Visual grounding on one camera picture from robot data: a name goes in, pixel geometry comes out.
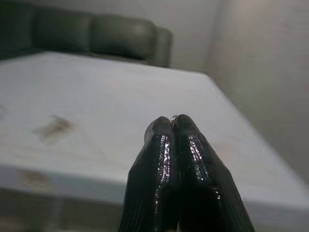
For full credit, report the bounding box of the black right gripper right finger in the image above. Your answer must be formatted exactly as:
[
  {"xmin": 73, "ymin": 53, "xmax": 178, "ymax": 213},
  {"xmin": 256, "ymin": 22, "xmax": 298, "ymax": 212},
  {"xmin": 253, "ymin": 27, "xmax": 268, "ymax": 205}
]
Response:
[{"xmin": 174, "ymin": 114, "xmax": 256, "ymax": 232}]

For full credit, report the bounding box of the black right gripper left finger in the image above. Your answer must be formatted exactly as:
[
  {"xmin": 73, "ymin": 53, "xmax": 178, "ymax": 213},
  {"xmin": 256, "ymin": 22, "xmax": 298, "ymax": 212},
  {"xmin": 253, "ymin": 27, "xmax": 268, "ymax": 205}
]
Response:
[{"xmin": 115, "ymin": 116, "xmax": 180, "ymax": 232}]

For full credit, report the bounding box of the white plastic folding table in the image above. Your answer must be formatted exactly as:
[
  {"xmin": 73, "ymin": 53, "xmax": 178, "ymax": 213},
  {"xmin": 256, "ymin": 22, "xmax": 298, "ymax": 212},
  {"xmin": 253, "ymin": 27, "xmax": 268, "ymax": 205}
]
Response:
[{"xmin": 0, "ymin": 50, "xmax": 309, "ymax": 232}]

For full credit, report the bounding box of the dark green leather sofa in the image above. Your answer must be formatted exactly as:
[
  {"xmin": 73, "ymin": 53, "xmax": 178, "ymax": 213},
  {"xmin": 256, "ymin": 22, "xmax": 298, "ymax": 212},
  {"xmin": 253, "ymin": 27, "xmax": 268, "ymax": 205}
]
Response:
[{"xmin": 0, "ymin": 6, "xmax": 174, "ymax": 68}]

